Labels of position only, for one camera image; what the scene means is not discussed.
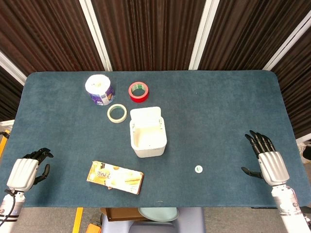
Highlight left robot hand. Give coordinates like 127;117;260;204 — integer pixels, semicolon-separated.
6;148;54;193

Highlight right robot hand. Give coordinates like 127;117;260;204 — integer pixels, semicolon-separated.
241;130;290;186

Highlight white plastic box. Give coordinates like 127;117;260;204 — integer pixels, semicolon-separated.
129;106;168;158

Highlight yellow floor strip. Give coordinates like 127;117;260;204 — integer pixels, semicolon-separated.
72;207;84;233

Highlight orange object on floor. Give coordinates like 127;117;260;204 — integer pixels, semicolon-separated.
85;223;102;233

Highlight orange egg roll snack box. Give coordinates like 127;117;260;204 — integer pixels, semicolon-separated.
86;160;145;195

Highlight brown cardboard box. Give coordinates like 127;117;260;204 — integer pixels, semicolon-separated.
100;207;149;222

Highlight beige masking tape roll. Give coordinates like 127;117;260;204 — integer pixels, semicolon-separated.
107;103;128;124

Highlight wrapped toilet paper roll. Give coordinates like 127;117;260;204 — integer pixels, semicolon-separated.
85;74;116;107

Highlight blue table mat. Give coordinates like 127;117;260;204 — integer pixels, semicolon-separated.
0;70;308;208

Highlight light green plate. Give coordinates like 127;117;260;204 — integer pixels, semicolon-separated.
138;207;180;222

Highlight red tape roll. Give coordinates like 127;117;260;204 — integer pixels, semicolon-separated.
128;82;150;103

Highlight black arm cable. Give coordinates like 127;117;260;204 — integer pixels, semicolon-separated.
0;189;17;223

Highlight white partition post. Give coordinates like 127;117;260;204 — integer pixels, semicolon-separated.
263;14;311;71
79;0;113;72
188;0;221;70
0;50;27;86

